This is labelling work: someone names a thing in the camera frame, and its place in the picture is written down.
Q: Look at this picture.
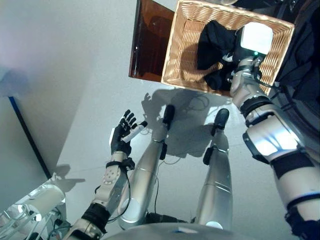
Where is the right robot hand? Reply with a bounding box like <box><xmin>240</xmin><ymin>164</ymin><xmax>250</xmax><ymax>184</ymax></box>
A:
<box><xmin>223</xmin><ymin>21</ymin><xmax>275</xmax><ymax>64</ymax></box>

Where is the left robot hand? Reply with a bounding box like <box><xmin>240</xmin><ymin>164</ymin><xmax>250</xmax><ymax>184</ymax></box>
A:
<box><xmin>109</xmin><ymin>109</ymin><xmax>149</xmax><ymax>156</ymax></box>

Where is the black garment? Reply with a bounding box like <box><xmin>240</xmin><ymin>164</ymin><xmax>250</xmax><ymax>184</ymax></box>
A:
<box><xmin>196</xmin><ymin>19</ymin><xmax>241</xmax><ymax>92</ymax></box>

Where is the dark grey washing machine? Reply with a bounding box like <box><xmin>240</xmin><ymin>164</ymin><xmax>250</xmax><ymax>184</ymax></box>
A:
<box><xmin>269</xmin><ymin>0</ymin><xmax>320</xmax><ymax>141</ymax></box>

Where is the silver left robot leg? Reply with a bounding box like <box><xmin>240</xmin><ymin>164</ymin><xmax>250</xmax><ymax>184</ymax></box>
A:
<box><xmin>118</xmin><ymin>104</ymin><xmax>176</xmax><ymax>231</ymax></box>

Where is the silver robot leg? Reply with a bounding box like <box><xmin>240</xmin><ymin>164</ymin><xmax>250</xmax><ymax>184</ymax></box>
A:
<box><xmin>194</xmin><ymin>108</ymin><xmax>234</xmax><ymax>231</ymax></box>
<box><xmin>118</xmin><ymin>104</ymin><xmax>176</xmax><ymax>231</ymax></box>

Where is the rectangular wicker basket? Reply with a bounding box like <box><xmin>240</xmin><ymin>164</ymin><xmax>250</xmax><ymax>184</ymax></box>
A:
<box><xmin>161</xmin><ymin>0</ymin><xmax>295</xmax><ymax>97</ymax></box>

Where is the brown stool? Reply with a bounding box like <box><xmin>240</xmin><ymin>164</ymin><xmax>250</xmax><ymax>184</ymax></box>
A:
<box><xmin>128</xmin><ymin>0</ymin><xmax>177</xmax><ymax>82</ymax></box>

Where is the silver right robot leg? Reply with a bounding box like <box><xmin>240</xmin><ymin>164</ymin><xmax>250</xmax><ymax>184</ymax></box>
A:
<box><xmin>194</xmin><ymin>108</ymin><xmax>234</xmax><ymax>231</ymax></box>

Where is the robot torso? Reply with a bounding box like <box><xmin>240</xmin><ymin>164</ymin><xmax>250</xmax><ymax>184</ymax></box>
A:
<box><xmin>104</xmin><ymin>223</ymin><xmax>293</xmax><ymax>240</ymax></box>

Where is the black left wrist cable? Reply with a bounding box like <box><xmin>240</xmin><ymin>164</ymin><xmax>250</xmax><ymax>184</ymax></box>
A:
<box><xmin>107</xmin><ymin>163</ymin><xmax>133</xmax><ymax>223</ymax></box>

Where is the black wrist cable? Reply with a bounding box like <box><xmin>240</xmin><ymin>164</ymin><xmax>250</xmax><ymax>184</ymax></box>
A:
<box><xmin>107</xmin><ymin>163</ymin><xmax>133</xmax><ymax>223</ymax></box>
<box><xmin>256</xmin><ymin>76</ymin><xmax>285</xmax><ymax>101</ymax></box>

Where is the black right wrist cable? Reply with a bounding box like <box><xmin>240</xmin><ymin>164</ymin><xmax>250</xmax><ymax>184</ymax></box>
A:
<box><xmin>256</xmin><ymin>76</ymin><xmax>285</xmax><ymax>101</ymax></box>

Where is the thin floor cable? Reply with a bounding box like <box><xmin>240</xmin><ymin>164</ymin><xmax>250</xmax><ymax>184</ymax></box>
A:
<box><xmin>139</xmin><ymin>94</ymin><xmax>210</xmax><ymax>216</ymax></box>

